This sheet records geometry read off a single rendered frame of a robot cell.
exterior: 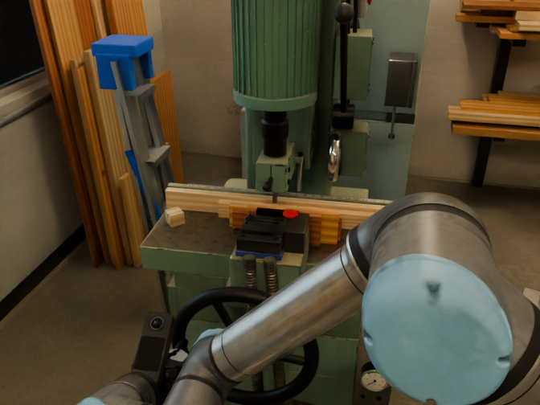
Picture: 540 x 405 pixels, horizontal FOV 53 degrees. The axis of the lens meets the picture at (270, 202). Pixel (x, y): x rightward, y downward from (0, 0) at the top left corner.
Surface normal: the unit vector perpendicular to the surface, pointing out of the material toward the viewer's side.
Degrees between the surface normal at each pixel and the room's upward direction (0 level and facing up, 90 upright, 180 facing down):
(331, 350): 90
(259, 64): 90
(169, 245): 0
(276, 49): 90
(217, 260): 90
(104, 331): 0
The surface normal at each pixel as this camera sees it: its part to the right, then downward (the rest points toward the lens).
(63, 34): 0.97, 0.07
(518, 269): 0.00, -0.88
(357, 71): -0.18, 0.47
